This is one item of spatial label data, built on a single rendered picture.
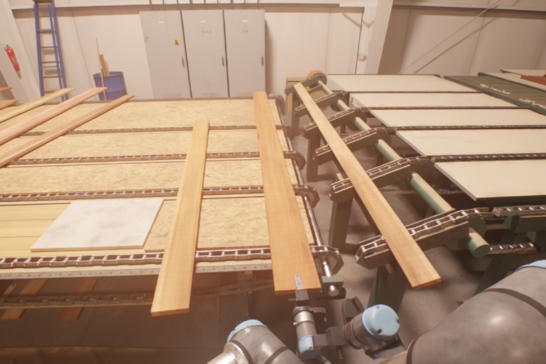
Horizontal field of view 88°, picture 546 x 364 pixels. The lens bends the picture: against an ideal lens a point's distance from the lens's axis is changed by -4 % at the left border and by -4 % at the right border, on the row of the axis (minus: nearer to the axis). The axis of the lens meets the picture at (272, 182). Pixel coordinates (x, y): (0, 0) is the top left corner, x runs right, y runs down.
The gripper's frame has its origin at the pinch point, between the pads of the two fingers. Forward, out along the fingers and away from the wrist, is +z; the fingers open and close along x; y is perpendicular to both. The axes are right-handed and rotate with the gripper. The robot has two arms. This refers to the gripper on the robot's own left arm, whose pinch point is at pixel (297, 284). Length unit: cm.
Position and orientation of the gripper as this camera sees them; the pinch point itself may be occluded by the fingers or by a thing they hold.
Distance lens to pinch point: 137.8
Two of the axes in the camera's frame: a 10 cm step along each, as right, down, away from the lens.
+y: -10.0, 0.4, -0.7
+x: 0.0, 8.7, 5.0
